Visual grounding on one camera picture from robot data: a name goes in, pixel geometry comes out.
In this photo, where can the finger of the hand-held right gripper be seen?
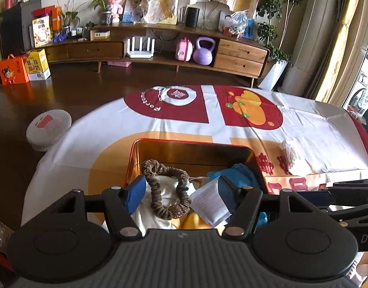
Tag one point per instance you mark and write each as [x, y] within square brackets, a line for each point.
[314, 198]
[355, 185]

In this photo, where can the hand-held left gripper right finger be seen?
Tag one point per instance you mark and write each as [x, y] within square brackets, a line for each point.
[227, 193]

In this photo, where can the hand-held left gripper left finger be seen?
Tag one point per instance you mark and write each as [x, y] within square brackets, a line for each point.
[136, 193]

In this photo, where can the brown scrunchie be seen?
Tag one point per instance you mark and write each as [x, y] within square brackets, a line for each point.
[151, 180]

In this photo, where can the white paper packet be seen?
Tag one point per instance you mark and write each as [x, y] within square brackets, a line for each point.
[209, 204]

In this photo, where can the blue cloth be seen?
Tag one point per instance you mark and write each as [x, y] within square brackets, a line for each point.
[236, 172]

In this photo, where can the white cloth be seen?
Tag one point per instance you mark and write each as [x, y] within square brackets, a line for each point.
[167, 192]

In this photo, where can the red tin box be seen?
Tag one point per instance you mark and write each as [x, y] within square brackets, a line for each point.
[190, 156]

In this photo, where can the bag of cotton swabs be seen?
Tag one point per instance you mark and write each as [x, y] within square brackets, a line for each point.
[293, 159]

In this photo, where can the printed red white tablecloth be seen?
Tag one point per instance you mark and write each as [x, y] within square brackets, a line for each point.
[106, 126]

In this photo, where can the round white stool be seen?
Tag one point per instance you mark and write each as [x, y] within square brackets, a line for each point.
[49, 129]

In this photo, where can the white planter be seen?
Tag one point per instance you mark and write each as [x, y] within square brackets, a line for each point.
[272, 75]

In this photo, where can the flat pink box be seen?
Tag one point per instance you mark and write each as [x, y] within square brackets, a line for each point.
[119, 64]

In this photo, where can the yellow curtain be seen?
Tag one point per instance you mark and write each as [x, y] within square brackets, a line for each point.
[337, 51]

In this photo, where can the white router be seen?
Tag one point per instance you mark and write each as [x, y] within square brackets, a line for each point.
[140, 52]

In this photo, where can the purple kettlebell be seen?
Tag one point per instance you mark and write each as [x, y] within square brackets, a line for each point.
[204, 52]

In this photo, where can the wooden tv cabinet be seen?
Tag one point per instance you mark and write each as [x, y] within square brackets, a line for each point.
[241, 51]

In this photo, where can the pink toy case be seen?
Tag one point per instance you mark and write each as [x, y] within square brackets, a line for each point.
[184, 51]

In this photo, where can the grey curtain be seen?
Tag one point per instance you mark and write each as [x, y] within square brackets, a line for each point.
[307, 36]

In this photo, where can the yellow gift box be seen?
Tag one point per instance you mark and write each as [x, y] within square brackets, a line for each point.
[37, 64]

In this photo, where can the small wooden box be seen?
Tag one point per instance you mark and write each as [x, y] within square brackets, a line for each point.
[100, 34]

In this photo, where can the blue box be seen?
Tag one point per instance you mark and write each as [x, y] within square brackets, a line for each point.
[249, 29]

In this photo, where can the dark teapot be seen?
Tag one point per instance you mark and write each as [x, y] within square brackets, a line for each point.
[88, 30]

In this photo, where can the blue dumbbell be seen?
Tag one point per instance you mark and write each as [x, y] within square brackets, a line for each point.
[59, 38]

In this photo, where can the clear plastic bag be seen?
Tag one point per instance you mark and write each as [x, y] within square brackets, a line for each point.
[236, 21]

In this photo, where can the orange gift box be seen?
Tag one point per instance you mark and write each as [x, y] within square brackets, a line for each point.
[12, 70]

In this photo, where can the green potted tree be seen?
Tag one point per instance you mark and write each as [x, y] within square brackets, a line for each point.
[272, 21]

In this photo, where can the black cylinder speaker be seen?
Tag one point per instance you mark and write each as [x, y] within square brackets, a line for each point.
[192, 16]

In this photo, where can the white padded chair back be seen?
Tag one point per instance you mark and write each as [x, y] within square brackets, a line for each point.
[211, 9]

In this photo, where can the printed cardboard box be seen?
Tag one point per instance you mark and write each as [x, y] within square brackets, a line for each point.
[41, 33]

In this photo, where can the potted orchid plant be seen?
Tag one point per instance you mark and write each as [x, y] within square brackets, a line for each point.
[67, 16]

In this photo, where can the potted green plant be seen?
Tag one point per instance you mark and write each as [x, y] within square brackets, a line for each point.
[101, 6]

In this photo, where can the orange paper bag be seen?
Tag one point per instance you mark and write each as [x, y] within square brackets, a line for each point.
[57, 18]

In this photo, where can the pink plush toy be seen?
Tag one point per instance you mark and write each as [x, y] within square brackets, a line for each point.
[114, 0]

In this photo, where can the black cabinet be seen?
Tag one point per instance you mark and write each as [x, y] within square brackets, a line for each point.
[17, 27]

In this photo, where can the picture frame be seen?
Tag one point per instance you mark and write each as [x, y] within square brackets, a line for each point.
[132, 10]

